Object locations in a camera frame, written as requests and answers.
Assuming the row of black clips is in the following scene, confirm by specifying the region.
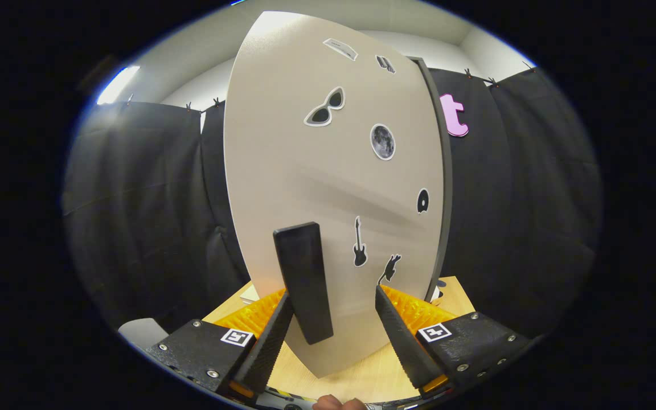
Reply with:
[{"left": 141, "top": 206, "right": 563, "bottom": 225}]
[{"left": 126, "top": 61, "right": 534, "bottom": 112}]

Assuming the long ceiling light strip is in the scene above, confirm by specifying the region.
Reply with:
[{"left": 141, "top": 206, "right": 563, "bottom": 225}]
[{"left": 96, "top": 65, "right": 141, "bottom": 106}]

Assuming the beige shoe cabinet door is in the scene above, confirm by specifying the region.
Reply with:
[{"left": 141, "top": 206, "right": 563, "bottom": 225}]
[{"left": 224, "top": 10, "right": 445, "bottom": 379}]

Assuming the black backdrop cloth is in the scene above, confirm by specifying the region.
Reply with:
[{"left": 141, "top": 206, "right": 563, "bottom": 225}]
[{"left": 61, "top": 65, "right": 602, "bottom": 342}]

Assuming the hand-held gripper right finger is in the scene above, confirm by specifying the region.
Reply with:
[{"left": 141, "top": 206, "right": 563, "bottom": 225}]
[{"left": 375, "top": 285, "right": 534, "bottom": 399}]

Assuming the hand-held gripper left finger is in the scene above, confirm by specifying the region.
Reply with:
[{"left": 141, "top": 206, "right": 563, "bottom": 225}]
[{"left": 146, "top": 289, "right": 296, "bottom": 402}]

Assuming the dark grey shoe cabinet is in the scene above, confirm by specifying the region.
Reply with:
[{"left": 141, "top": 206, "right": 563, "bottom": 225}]
[{"left": 411, "top": 56, "right": 454, "bottom": 302}]

